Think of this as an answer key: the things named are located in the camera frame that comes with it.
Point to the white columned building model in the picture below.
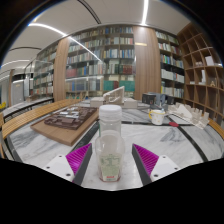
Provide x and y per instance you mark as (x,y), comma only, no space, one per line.
(115,96)

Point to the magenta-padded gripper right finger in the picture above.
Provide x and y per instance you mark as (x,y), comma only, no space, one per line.
(146,158)

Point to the wooden cubby shelf unit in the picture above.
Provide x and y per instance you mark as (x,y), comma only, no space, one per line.
(203,80)

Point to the brown model on wooden board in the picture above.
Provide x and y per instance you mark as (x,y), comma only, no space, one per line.
(66,123)

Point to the dark cube model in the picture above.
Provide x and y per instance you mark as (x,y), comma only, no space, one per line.
(170,99)
(148,99)

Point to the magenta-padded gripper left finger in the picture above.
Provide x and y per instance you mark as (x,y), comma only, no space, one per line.
(78,158)

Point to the flat round red coaster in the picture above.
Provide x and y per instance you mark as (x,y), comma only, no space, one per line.
(173,124)

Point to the tall wooden bookshelf unit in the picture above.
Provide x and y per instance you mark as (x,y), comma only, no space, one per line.
(113,56)

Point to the ceiling light strips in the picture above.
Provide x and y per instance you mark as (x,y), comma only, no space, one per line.
(46,27)

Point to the white mug with yellow rim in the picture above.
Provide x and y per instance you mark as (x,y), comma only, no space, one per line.
(157,117)

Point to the clear white-capped plastic bottle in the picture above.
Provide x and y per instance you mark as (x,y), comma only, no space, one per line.
(110,150)

